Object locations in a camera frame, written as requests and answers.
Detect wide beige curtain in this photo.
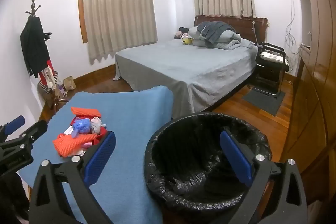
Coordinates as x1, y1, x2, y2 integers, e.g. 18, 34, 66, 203
83, 0, 158, 64

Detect black metal chair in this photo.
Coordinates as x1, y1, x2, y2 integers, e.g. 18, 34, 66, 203
247, 42, 289, 98

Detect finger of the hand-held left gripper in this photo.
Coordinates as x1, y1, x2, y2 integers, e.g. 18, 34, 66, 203
0, 115, 25, 136
0, 120, 48, 151

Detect bin with black liner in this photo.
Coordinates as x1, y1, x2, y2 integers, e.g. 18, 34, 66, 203
144, 112, 272, 214

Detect red cloth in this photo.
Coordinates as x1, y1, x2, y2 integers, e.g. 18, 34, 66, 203
93, 129, 108, 147

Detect wooden wardrobe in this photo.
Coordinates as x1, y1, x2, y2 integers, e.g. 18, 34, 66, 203
281, 0, 336, 203

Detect dark grey floor mat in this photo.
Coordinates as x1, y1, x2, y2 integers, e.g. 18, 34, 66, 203
241, 89, 286, 116

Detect chair seat cushion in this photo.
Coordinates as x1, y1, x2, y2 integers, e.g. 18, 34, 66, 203
259, 52, 289, 65

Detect wooden coat rack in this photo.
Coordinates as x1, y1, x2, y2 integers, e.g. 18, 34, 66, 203
25, 0, 71, 114

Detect blue plastic bag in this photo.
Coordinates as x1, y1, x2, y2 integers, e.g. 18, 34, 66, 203
72, 119, 92, 136

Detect white wall cables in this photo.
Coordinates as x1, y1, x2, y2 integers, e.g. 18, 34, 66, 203
282, 0, 301, 56

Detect orange foam net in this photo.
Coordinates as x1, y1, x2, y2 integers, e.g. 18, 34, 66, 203
53, 133, 98, 157
71, 107, 102, 117

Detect brown paper bag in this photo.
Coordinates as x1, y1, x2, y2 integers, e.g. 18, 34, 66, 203
63, 76, 76, 90

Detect striped bag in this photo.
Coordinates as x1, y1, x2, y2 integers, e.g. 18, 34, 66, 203
38, 70, 59, 94

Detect black coat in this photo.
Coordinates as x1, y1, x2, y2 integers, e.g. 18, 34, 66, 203
20, 16, 51, 78

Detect folded grey quilt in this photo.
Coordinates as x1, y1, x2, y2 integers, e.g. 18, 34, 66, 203
188, 26, 242, 51

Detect small purple bag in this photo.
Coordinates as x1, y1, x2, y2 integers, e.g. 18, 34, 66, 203
56, 84, 69, 97

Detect red garment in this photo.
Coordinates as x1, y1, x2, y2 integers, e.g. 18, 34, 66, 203
39, 60, 57, 83

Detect grey cloth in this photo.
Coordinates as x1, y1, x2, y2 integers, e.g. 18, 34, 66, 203
91, 124, 108, 134

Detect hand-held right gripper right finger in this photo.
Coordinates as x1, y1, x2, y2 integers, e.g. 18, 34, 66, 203
219, 128, 307, 224

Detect light purple wrapper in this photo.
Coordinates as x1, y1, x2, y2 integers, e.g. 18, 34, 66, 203
79, 142, 93, 157

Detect bed with grey sheet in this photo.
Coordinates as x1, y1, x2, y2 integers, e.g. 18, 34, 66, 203
113, 15, 268, 119

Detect blue towel covered table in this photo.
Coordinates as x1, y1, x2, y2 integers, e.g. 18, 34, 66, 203
18, 86, 174, 224

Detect dark grey clothes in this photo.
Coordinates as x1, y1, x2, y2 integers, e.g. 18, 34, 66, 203
197, 21, 235, 43

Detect wooden window frame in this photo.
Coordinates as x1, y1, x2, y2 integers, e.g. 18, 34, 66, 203
77, 0, 88, 43

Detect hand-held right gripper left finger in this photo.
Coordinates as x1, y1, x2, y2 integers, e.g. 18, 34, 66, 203
28, 130, 117, 224

